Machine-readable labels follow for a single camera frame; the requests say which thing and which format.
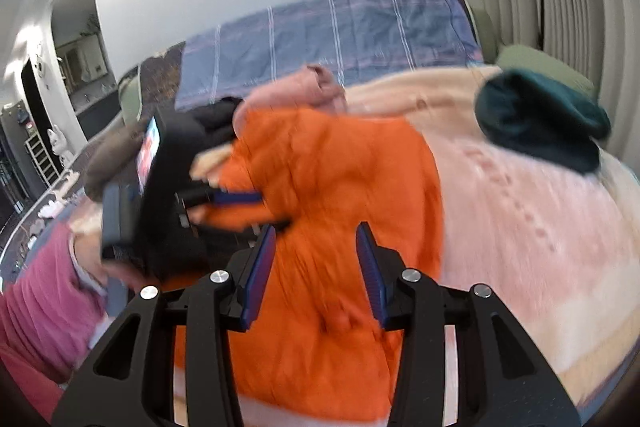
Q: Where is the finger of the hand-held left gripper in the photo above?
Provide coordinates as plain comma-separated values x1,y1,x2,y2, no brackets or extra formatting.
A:
175,187,265,210
235,219,294,248

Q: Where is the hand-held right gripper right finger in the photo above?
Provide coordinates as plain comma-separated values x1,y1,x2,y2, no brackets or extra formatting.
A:
355,222,581,427

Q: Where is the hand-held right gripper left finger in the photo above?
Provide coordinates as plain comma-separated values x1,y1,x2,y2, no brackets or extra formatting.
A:
51,223,277,427

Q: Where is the orange puffer jacket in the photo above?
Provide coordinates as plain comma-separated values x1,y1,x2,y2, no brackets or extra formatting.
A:
165,107,446,423

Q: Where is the person's left forearm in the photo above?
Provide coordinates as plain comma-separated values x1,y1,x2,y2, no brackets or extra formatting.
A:
0,222,110,423

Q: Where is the person's left hand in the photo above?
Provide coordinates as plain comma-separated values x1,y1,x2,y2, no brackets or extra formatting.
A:
106,257,153,290

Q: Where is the brown cushion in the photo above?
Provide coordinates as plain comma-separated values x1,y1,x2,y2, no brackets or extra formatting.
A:
84,121,151,202

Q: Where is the black garment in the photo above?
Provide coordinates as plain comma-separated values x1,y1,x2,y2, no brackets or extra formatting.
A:
192,96,247,142

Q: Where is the pink garment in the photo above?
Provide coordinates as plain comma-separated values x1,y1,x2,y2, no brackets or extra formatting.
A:
240,64,348,114

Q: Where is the white cat figurine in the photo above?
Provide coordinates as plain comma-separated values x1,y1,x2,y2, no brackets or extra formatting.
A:
46,126,75,168

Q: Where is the white rack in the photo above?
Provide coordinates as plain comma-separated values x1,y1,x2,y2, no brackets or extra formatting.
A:
24,131,60,188

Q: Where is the dark patterned cloth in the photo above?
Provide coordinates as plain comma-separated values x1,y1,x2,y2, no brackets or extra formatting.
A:
139,44,187,110

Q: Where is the fluffy cream pink blanket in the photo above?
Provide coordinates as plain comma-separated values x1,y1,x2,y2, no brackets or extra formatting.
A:
65,64,640,427

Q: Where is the black cabinet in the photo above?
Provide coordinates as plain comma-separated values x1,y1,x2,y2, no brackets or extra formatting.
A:
0,102,32,220

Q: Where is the blue plaid cloth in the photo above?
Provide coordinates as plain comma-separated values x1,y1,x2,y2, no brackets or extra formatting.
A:
175,0,483,112

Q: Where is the dark green garment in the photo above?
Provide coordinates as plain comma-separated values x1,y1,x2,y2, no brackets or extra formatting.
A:
475,69,612,175

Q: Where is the white curtain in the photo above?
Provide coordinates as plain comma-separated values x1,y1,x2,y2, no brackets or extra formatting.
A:
462,0,640,172

